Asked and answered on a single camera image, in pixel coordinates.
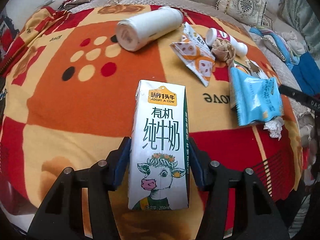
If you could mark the orange red patterned blanket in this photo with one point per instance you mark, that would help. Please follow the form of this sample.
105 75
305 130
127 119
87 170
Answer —
70 99

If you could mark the small white pink-label bottle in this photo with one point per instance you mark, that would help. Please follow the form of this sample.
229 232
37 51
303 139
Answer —
213 34

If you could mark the white medicine box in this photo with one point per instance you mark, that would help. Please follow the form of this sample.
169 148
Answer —
249 67

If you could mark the embroidered cream cushion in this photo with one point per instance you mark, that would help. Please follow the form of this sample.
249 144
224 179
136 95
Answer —
249 12

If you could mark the crumpled white tissue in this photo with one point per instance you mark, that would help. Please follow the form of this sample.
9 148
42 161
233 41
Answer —
274 127

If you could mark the blue folded cloth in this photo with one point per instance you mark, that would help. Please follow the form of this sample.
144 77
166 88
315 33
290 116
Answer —
307 74

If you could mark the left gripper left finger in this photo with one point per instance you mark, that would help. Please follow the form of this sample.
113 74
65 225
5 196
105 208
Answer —
60 213

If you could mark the blue snack bag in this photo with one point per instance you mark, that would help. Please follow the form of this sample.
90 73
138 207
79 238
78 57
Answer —
256 99

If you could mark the white thermos bottle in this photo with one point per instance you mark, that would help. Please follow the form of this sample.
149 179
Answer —
137 31

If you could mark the white milk carton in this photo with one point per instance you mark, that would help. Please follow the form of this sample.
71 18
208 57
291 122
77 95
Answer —
159 170

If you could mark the orange white snack wrapper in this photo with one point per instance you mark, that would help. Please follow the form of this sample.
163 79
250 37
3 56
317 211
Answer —
195 54

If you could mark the pile of clothes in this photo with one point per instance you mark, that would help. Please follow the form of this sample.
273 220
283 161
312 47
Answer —
70 4

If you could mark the colorful striped blanket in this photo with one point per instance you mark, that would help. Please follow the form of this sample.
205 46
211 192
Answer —
277 45

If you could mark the crumpled brown paper ball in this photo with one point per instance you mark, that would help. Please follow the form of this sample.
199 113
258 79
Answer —
223 50

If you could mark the teal floral curtain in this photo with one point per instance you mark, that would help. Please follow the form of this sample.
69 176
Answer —
299 15

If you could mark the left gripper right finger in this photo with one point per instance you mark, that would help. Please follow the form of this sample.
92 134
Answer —
255 214

